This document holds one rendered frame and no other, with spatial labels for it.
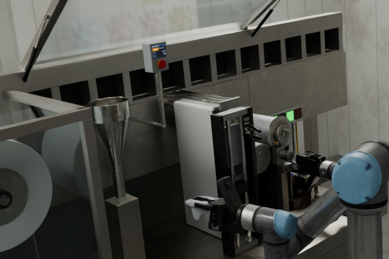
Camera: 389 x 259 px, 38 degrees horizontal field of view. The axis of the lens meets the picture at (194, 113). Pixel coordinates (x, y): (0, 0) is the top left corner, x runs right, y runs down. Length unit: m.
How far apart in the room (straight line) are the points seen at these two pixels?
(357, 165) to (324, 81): 1.73
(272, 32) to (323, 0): 2.93
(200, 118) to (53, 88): 0.56
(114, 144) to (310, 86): 1.36
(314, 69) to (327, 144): 2.96
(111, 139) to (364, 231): 0.91
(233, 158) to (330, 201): 0.55
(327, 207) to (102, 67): 1.03
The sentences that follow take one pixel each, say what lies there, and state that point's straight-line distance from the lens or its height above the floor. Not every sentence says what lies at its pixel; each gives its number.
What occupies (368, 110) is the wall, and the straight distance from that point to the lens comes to 5.60.
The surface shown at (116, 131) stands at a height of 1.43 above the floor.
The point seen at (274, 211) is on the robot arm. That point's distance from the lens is 1.65.
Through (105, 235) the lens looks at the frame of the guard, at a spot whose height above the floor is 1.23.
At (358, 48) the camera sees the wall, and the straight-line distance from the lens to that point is 5.56.
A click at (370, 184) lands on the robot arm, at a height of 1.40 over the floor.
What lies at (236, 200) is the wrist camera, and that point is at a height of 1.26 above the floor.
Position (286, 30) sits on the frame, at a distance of 2.87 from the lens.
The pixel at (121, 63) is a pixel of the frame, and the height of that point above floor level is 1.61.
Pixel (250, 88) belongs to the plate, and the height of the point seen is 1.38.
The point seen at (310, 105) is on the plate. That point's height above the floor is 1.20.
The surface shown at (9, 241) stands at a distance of 1.57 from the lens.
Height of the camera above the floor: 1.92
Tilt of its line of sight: 13 degrees down
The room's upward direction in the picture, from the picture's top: 6 degrees counter-clockwise
